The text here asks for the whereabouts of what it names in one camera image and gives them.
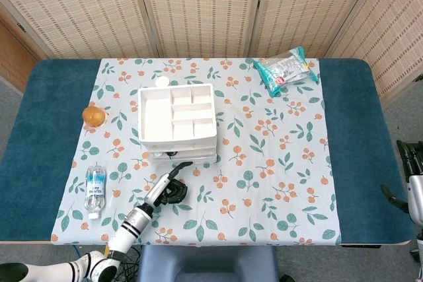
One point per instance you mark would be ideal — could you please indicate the bamboo folding screen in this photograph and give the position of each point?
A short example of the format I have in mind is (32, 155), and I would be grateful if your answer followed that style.
(205, 8)

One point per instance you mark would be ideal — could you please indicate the small white round jar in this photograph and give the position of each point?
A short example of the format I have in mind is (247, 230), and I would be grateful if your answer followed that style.
(162, 81)

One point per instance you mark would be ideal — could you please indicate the floral print tablecloth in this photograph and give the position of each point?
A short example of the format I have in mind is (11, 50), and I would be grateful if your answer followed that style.
(248, 169)

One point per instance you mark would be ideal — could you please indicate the clear water bottle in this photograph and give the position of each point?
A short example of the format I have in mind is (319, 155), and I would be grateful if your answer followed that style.
(95, 191)

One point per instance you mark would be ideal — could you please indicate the blue padded seat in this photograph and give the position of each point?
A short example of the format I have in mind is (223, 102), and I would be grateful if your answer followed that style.
(205, 263)

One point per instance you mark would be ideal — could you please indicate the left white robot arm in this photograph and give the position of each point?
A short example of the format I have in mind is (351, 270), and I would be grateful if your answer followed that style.
(125, 232)

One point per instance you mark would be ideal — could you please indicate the teal table cover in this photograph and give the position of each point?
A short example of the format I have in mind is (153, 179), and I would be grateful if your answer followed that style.
(363, 130)

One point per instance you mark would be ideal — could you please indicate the clear plastic drawer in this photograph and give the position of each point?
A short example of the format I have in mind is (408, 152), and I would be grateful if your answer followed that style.
(201, 158)
(181, 149)
(180, 142)

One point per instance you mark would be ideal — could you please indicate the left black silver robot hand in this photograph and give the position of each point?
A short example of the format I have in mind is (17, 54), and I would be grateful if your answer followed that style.
(158, 189)

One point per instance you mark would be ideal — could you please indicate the teal snack bag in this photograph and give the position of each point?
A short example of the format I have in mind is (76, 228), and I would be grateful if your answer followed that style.
(284, 70)

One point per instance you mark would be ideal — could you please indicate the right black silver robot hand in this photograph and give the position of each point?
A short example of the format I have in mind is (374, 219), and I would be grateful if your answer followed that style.
(416, 196)

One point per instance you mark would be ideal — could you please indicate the white drawer organizer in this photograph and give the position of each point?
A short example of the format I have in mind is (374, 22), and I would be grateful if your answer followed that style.
(157, 115)

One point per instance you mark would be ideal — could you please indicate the amber jelly cup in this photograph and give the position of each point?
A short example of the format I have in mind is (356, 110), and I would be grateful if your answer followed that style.
(94, 116)

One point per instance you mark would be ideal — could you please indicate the brown wooden door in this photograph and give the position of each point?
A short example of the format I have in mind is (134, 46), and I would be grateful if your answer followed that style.
(13, 60)

